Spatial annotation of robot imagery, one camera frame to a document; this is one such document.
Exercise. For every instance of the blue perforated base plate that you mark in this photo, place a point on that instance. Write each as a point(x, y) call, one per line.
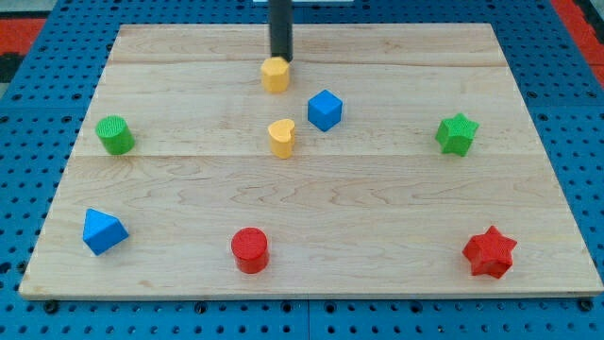
point(46, 101)

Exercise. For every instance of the yellow hexagon block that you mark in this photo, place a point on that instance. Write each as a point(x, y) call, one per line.
point(275, 75)

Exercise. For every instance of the blue triangle block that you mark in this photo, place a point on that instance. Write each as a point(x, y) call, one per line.
point(102, 231)

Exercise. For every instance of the light wooden board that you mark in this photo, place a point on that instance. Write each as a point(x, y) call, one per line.
point(368, 209)

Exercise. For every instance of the red star block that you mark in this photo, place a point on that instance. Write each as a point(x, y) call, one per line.
point(489, 253)

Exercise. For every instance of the blue cube block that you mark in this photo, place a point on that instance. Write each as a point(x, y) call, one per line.
point(325, 110)

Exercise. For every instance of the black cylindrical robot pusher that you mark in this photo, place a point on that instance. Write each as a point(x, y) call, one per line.
point(280, 21)

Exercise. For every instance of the green star block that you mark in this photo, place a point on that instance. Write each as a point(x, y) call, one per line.
point(456, 134)

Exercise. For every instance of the yellow heart block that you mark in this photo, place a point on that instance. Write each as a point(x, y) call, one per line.
point(282, 138)

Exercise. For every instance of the green cylinder block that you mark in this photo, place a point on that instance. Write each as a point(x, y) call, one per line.
point(114, 135)

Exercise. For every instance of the red cylinder block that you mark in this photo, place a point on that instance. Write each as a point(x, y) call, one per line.
point(249, 246)

